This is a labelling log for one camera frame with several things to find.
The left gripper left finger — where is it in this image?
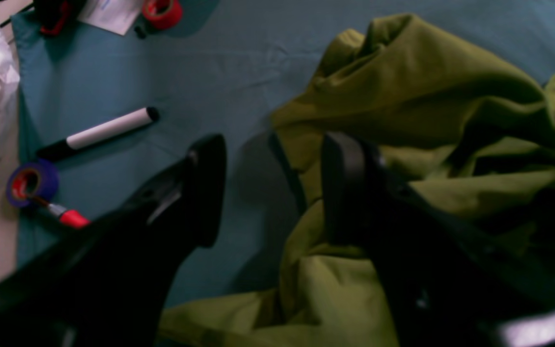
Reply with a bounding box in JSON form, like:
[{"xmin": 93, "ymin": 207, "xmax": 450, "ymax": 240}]
[{"xmin": 0, "ymin": 134, "xmax": 227, "ymax": 347}]

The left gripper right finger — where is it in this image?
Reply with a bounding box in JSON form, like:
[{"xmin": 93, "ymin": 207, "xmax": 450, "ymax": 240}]
[{"xmin": 321, "ymin": 132, "xmax": 555, "ymax": 347}]

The olive green t-shirt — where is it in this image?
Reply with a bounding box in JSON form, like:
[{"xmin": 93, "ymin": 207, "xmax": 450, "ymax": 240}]
[{"xmin": 157, "ymin": 13, "xmax": 555, "ymax": 347}]

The purple tape roll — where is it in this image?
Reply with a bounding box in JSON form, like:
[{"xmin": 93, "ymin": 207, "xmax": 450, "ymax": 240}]
[{"xmin": 6, "ymin": 160, "xmax": 60, "ymax": 209}]

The black white marker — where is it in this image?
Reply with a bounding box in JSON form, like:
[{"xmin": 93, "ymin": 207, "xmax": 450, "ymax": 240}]
[{"xmin": 36, "ymin": 107, "xmax": 160, "ymax": 162}]

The blue table cloth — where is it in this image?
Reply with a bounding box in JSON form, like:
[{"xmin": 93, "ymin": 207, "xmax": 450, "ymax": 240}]
[{"xmin": 13, "ymin": 0, "xmax": 555, "ymax": 307}]

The white paper note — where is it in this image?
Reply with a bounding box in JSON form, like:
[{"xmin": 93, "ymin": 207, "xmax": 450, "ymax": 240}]
[{"xmin": 77, "ymin": 0, "xmax": 143, "ymax": 36}]

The red tape roll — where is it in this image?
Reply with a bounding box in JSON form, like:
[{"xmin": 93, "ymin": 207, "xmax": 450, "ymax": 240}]
[{"xmin": 141, "ymin": 0, "xmax": 183, "ymax": 30}]

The red handled screwdriver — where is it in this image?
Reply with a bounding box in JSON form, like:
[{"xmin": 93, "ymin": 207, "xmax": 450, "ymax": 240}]
[{"xmin": 29, "ymin": 196, "xmax": 90, "ymax": 230}]

